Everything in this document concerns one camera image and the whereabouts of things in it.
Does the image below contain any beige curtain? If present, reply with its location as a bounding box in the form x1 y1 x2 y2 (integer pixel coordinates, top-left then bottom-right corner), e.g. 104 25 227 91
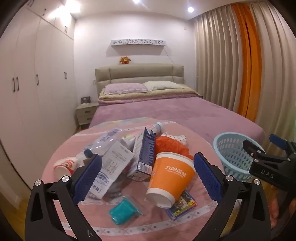
194 2 296 153

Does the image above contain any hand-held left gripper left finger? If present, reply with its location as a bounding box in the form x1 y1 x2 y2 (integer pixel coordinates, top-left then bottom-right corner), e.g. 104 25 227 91
25 154 103 241

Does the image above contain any person's right hand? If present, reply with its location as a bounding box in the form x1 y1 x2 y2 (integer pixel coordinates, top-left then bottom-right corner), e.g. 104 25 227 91
266 183 287 230

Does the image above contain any orange curtain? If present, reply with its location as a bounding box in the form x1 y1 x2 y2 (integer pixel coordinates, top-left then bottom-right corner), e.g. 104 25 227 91
231 3 263 122

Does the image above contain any orange fluffy ball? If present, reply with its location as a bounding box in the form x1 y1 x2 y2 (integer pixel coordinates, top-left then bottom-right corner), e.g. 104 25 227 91
155 136 194 160

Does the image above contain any white medicine box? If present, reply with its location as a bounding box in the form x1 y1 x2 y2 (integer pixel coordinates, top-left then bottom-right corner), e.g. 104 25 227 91
92 141 136 200

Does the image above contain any white tissue packet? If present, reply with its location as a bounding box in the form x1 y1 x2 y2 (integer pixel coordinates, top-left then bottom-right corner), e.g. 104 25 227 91
120 136 139 151

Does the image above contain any teal sponge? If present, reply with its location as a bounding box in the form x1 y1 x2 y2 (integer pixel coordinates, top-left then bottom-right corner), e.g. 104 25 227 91
109 196 142 226

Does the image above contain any bed with purple cover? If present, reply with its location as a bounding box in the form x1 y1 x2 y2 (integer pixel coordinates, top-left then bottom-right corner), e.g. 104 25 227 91
89 96 265 149

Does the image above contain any beige nightstand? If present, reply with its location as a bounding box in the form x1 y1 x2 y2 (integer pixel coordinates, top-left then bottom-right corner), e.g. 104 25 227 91
76 102 99 130

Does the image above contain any white wardrobe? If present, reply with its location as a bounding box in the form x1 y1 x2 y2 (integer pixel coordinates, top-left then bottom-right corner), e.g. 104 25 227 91
0 0 77 190

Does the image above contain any clear bottle with blue cap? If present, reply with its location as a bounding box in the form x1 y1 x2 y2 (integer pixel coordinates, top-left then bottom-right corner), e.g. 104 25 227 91
76 128 130 166

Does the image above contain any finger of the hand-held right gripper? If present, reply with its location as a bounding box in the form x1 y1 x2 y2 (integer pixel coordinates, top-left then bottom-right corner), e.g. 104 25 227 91
269 134 290 151
242 139 267 163

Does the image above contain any beige padded headboard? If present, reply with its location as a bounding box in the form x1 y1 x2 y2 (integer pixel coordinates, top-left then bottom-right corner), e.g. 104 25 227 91
95 64 185 98

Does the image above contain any small clear plastic bottle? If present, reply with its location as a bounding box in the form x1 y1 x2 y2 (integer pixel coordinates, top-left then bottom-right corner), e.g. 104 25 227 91
148 122 167 137

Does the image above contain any purple pillow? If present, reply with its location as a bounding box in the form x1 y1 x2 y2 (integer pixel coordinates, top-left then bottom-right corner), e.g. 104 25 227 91
103 83 149 95

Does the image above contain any beige folded quilt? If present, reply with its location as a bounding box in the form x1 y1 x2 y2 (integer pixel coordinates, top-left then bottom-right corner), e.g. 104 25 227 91
98 89 200 103

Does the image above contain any orange paper cup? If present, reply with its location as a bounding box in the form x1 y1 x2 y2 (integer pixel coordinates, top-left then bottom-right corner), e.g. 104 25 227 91
146 152 195 209

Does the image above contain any white pillow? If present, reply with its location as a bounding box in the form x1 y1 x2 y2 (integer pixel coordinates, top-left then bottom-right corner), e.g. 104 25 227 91
142 81 185 91

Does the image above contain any blue and white carton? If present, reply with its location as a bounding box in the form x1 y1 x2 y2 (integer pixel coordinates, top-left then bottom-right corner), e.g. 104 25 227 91
127 127 156 181

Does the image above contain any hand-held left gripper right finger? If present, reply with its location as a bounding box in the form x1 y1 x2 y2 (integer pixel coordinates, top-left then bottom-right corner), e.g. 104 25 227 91
193 152 272 241

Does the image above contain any light blue plastic basket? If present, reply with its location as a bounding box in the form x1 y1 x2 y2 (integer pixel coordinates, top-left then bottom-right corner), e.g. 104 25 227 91
213 133 264 181

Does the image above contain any blue card pack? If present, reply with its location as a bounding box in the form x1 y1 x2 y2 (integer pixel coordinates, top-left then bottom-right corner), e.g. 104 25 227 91
166 189 198 220

